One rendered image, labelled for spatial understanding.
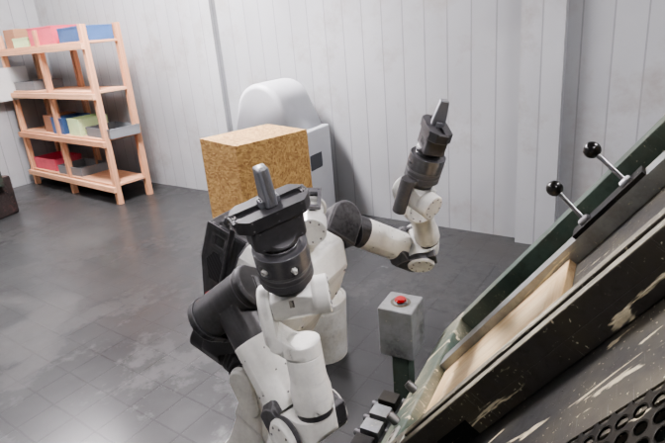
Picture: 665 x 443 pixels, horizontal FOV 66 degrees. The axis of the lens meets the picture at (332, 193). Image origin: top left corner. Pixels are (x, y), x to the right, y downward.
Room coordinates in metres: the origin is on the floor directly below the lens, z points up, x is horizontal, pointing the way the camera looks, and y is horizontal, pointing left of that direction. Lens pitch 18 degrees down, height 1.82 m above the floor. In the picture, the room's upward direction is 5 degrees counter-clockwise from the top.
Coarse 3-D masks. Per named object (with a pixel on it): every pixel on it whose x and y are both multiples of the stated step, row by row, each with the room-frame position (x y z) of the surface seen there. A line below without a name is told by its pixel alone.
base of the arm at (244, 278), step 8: (240, 272) 0.91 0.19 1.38; (248, 272) 0.93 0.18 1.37; (256, 272) 0.96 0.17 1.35; (232, 280) 0.90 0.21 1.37; (240, 280) 0.89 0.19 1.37; (248, 280) 0.91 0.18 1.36; (256, 280) 0.93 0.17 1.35; (240, 288) 0.88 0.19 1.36; (248, 288) 0.89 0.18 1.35; (256, 288) 0.91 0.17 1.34; (240, 296) 0.87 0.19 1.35; (248, 296) 0.87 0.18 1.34; (192, 304) 0.93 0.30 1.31; (248, 304) 0.87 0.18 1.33; (192, 312) 0.91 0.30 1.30; (192, 320) 0.90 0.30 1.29; (200, 328) 0.89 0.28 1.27; (200, 336) 0.89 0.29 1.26; (208, 336) 0.89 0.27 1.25; (224, 336) 0.92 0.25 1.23
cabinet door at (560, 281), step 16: (560, 272) 1.01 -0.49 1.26; (544, 288) 1.02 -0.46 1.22; (560, 288) 0.93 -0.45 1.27; (528, 304) 1.03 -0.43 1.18; (544, 304) 0.93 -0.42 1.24; (512, 320) 1.04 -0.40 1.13; (528, 320) 0.94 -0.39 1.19; (496, 336) 1.05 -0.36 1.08; (512, 336) 0.95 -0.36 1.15; (480, 352) 1.05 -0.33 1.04; (448, 368) 1.18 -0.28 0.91; (464, 368) 1.06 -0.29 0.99; (448, 384) 1.07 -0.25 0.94; (432, 400) 1.05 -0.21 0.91
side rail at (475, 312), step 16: (656, 128) 1.17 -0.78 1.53; (640, 144) 1.19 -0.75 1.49; (656, 144) 1.17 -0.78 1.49; (624, 160) 1.20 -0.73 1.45; (640, 160) 1.18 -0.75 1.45; (608, 176) 1.22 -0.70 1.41; (592, 192) 1.23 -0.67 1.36; (608, 192) 1.21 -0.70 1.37; (592, 208) 1.23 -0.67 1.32; (560, 224) 1.27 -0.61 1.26; (576, 224) 1.25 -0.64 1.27; (544, 240) 1.29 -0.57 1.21; (560, 240) 1.27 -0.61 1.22; (528, 256) 1.31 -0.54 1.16; (544, 256) 1.29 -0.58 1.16; (512, 272) 1.33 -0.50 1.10; (528, 272) 1.31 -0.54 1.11; (496, 288) 1.35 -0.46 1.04; (512, 288) 1.33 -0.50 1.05; (480, 304) 1.37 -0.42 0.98; (496, 304) 1.35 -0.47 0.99; (464, 320) 1.40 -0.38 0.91; (480, 320) 1.37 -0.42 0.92
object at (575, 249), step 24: (648, 168) 1.00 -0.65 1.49; (648, 192) 0.97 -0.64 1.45; (624, 216) 0.99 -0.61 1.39; (576, 240) 1.03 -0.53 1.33; (600, 240) 1.01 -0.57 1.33; (552, 264) 1.06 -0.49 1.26; (528, 288) 1.08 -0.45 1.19; (504, 312) 1.11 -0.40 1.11; (480, 336) 1.14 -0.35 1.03; (456, 360) 1.17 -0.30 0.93
